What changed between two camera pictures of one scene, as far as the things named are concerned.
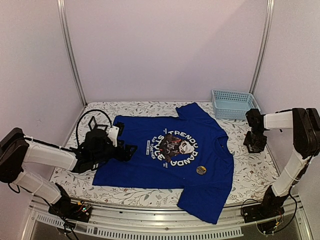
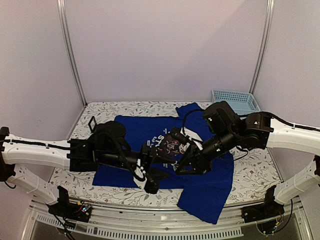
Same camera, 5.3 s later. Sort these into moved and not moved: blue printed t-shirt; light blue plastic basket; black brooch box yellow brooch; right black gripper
Moved: right black gripper
Not moved: light blue plastic basket; blue printed t-shirt; black brooch box yellow brooch
